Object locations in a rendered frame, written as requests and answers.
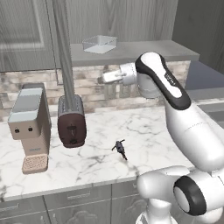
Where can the tall grey cabinet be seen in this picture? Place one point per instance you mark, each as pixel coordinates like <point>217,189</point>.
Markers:
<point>201,26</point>

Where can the grey open cabinet shelf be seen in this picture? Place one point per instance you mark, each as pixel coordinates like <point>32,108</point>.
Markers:
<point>131,52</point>

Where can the beige coffee machine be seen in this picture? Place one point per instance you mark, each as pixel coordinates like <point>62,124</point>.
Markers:
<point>27,116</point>

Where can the wide grey drawer front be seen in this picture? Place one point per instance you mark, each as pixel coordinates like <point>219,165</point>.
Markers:
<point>77,196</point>

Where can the narrow grey drawer front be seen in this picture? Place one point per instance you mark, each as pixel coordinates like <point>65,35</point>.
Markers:
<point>124,189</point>

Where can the grey open cabinet door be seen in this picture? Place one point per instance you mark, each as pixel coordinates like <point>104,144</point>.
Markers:
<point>65,52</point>

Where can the grey closed cabinet door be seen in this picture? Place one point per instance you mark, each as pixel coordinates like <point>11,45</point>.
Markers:
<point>24,35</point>

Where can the clear plastic tupperware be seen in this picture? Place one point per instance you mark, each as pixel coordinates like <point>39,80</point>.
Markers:
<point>99,46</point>

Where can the dark red toaster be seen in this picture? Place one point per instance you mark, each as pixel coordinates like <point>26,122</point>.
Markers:
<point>71,128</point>

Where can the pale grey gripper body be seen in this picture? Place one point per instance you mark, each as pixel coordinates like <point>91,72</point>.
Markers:
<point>111,77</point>

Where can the grey base cupboard door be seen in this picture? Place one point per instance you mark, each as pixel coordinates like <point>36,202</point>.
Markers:
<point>23,220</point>
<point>81,214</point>
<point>125,210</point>

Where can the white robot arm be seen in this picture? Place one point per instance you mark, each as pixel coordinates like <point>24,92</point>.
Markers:
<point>189,131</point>

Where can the small dark raw meat piece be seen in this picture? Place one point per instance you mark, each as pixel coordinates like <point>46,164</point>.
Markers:
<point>120,147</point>

